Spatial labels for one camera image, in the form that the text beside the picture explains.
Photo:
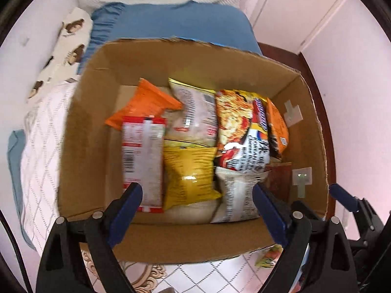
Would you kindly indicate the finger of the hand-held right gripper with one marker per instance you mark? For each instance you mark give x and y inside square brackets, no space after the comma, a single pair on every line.
[343,195]

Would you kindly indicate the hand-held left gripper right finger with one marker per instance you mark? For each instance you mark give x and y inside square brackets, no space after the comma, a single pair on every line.
[270,215]

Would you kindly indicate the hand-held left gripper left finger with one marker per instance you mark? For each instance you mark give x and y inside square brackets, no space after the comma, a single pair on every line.
[125,215]

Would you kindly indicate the clear bag of colourful candies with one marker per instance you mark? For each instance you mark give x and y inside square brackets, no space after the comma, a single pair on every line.
[268,258]

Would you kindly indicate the red and white snack packet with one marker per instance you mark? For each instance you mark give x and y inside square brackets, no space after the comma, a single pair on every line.
[142,158]

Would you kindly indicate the yellow snack packet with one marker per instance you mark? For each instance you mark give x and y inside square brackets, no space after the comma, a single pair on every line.
[186,174]

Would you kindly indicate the yellow instant noodle packet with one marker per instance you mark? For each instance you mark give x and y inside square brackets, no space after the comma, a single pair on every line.
[241,128]

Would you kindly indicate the large orange snack packet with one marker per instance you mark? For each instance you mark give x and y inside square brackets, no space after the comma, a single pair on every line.
[278,122]

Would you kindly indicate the small orange snack packet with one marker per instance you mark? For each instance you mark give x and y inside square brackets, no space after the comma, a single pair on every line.
[143,103]

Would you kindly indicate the clear yellow-edged snack packet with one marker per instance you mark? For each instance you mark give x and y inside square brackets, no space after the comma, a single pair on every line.
[192,113]

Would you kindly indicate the cardboard box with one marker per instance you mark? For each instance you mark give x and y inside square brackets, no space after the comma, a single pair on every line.
[195,64]

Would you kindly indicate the blue bed sheet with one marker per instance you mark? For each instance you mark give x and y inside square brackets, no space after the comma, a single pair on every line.
[15,158]

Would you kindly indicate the bear-print pillow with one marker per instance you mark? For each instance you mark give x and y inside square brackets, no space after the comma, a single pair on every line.
[70,36]

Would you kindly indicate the white door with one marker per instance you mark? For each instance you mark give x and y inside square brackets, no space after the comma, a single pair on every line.
[305,6]

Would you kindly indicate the blue ruffled pillow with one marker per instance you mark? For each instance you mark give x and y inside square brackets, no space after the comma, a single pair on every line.
[183,21]

